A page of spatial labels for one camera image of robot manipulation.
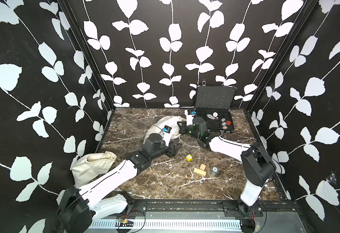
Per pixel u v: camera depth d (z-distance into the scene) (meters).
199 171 0.88
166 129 0.65
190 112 0.77
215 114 1.15
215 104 1.14
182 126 0.85
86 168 0.77
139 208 0.74
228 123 1.10
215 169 0.82
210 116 1.15
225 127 1.07
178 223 0.70
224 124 1.09
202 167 0.87
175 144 0.67
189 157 0.90
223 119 1.11
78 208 0.38
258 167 0.48
